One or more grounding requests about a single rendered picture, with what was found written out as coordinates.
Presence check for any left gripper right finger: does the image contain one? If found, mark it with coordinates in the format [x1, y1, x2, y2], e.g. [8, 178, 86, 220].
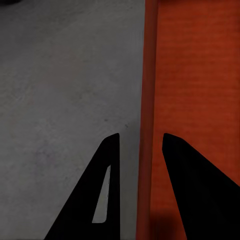
[162, 133, 240, 240]

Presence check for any storage box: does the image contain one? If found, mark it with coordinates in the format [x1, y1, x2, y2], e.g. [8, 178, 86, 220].
[136, 0, 240, 240]

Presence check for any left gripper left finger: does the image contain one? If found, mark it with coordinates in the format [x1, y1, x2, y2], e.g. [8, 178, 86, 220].
[44, 133, 120, 240]

